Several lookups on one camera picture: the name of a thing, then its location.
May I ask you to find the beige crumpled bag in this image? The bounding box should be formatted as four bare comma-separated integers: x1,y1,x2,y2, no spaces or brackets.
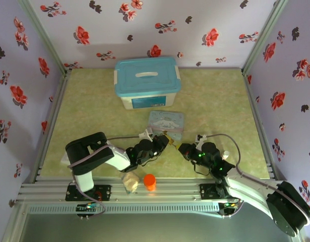
122,170,140,194

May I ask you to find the grey right arm cable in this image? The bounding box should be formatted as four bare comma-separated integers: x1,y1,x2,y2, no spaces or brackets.
206,133,310,219

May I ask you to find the blue lidded plastic storage box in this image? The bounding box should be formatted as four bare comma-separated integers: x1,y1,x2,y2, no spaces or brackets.
113,56,182,111

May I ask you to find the pale blue cartoon tin box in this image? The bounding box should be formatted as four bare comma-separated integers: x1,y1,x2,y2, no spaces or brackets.
147,110,185,141

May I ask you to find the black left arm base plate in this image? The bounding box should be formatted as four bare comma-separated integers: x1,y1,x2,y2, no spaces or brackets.
66,185,112,202

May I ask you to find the aluminium front frame rail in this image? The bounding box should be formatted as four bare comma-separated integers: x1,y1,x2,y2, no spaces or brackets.
17,176,294,203

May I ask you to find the left circuit board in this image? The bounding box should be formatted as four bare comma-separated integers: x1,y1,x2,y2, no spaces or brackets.
76,203,100,213

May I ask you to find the aluminium corner post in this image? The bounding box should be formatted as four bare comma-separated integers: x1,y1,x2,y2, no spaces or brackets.
241,0,289,74
17,0,70,74

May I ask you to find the circuit board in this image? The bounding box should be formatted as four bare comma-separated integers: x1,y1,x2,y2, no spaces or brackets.
76,203,100,213
219,201,240,215

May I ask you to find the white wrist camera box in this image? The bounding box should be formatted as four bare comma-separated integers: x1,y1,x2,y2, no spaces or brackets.
196,135,208,149
139,128,155,139

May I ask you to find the slotted grey cable duct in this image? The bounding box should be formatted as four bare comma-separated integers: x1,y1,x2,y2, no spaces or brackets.
27,203,220,214

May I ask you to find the right circuit board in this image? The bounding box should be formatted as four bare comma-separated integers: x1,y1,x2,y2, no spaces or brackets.
219,201,240,215

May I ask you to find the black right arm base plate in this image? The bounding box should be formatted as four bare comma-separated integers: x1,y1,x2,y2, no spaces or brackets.
199,183,246,200

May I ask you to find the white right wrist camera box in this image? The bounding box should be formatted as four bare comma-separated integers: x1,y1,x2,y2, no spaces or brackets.
196,135,208,149

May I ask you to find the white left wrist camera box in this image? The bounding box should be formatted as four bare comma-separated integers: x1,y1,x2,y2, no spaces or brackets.
139,128,155,139

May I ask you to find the orange plastic cylinder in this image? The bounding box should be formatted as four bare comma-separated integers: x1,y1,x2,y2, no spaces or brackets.
143,173,157,192

